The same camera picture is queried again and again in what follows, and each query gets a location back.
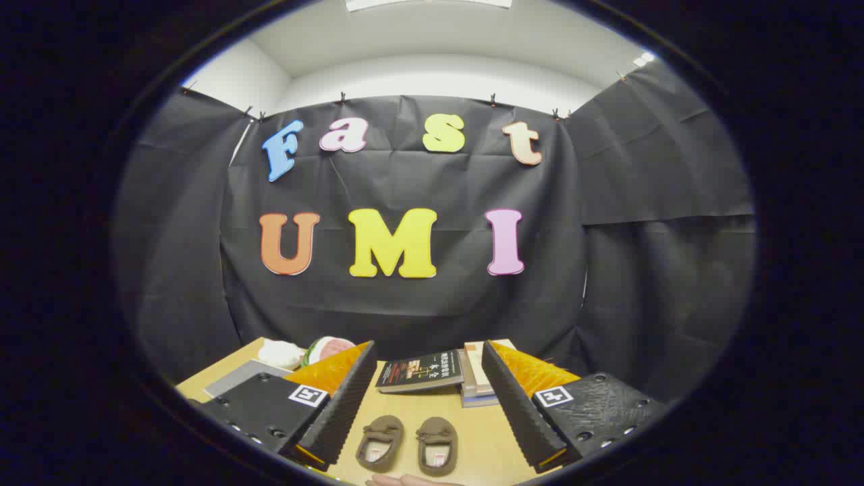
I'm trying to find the cream fabric storage box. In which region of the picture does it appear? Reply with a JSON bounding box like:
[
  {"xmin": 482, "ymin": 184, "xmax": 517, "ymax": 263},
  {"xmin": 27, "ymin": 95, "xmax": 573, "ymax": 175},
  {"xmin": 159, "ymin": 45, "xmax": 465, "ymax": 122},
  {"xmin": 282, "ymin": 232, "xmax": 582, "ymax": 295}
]
[{"xmin": 205, "ymin": 359, "xmax": 294, "ymax": 399}]

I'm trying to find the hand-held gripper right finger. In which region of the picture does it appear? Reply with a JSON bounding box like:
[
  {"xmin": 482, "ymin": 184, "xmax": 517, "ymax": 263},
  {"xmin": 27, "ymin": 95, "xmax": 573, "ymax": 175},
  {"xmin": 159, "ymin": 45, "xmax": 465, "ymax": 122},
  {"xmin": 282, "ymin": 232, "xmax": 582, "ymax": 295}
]
[{"xmin": 481, "ymin": 340, "xmax": 669, "ymax": 473}]

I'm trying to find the beige cover book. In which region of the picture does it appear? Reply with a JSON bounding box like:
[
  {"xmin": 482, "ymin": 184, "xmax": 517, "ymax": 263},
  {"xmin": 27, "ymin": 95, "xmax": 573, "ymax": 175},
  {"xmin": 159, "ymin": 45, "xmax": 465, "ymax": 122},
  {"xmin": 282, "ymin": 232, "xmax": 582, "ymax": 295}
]
[{"xmin": 463, "ymin": 340, "xmax": 517, "ymax": 392}]

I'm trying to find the large ceiling light panel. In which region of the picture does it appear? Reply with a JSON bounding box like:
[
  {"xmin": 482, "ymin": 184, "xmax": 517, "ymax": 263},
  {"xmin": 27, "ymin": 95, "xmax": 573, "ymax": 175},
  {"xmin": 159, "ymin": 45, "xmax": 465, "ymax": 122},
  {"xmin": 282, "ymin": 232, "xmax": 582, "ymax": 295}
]
[{"xmin": 346, "ymin": 0, "xmax": 514, "ymax": 13}]

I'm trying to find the watermelon slice plush toy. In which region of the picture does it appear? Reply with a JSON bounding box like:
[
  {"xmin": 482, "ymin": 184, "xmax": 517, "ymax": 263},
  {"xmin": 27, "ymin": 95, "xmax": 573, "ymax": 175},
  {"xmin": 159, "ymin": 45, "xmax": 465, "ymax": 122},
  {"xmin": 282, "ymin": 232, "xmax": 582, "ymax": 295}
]
[{"xmin": 302, "ymin": 336, "xmax": 356, "ymax": 369}]

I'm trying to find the brown moccasin shoe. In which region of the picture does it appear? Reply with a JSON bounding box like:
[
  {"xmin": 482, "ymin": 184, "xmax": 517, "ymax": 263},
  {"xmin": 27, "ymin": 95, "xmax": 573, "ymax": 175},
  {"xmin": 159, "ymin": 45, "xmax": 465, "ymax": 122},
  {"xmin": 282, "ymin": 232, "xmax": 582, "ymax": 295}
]
[
  {"xmin": 416, "ymin": 416, "xmax": 459, "ymax": 477},
  {"xmin": 356, "ymin": 414, "xmax": 405, "ymax": 473}
]

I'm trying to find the white plush toy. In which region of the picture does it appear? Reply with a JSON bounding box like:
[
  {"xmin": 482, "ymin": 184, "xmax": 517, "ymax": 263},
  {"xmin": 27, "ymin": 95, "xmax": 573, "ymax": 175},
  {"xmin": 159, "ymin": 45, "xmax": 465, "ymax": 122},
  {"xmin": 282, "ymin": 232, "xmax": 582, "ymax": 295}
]
[{"xmin": 259, "ymin": 339, "xmax": 306, "ymax": 371}]

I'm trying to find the black cover book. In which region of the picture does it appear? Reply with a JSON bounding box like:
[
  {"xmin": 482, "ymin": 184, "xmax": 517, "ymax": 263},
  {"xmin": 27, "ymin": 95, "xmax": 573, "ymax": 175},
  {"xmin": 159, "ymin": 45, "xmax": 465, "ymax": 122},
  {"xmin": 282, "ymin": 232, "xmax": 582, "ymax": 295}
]
[{"xmin": 375, "ymin": 349, "xmax": 465, "ymax": 394}]

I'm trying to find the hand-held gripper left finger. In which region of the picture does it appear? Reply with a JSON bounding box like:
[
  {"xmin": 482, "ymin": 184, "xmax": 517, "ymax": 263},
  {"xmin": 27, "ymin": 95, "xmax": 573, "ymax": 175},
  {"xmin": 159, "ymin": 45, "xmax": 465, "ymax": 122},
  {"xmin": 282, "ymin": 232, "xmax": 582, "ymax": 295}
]
[{"xmin": 188, "ymin": 341, "xmax": 379, "ymax": 472}]

